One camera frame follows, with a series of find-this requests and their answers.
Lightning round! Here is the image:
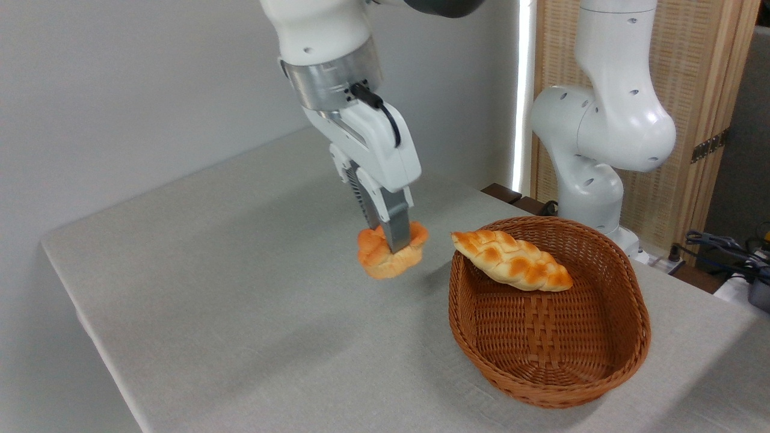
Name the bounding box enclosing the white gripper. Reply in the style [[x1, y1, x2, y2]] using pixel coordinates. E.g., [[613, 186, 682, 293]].
[[301, 99, 422, 254]]

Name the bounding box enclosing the round knotted bread bun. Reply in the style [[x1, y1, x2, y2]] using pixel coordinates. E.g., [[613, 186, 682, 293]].
[[357, 221, 431, 280]]

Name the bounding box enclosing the long braided bread loaf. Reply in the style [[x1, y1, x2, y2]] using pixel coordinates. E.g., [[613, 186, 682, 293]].
[[451, 229, 574, 292]]

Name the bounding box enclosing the brown oval wicker basket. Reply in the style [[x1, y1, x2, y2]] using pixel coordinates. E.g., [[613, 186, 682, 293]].
[[448, 216, 652, 410]]

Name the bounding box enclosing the dark brown wooden furniture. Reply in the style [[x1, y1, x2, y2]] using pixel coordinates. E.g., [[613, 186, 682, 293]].
[[481, 183, 558, 217]]

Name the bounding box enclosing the wooden folding screen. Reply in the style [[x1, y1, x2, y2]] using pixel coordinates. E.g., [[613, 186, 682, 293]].
[[532, 0, 762, 260]]

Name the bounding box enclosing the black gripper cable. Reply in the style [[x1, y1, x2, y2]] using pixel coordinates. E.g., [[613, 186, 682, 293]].
[[351, 82, 402, 149]]

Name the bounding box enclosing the blue-grey cable bundle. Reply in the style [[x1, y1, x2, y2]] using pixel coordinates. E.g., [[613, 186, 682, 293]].
[[670, 230, 770, 283]]

